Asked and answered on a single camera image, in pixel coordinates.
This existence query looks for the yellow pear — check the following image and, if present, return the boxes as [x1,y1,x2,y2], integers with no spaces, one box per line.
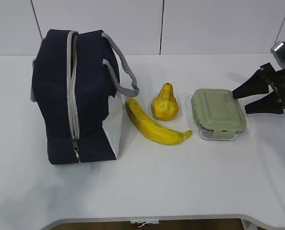
[151,83,179,121]

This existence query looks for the yellow banana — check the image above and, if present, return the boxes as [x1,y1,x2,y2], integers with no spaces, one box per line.
[125,97,192,145]

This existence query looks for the white tag under table edge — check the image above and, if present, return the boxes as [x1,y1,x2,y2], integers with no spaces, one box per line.
[130,217,160,228]

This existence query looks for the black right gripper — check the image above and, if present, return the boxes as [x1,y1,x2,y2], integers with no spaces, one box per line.
[232,63,285,115]

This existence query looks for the navy blue lunch bag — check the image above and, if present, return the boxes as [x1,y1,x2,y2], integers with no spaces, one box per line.
[30,29,139,165]

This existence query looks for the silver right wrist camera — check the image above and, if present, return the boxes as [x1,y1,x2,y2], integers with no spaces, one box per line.
[271,41,285,69]

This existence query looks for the green lid glass container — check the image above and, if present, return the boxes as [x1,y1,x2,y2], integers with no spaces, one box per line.
[191,89,247,141]

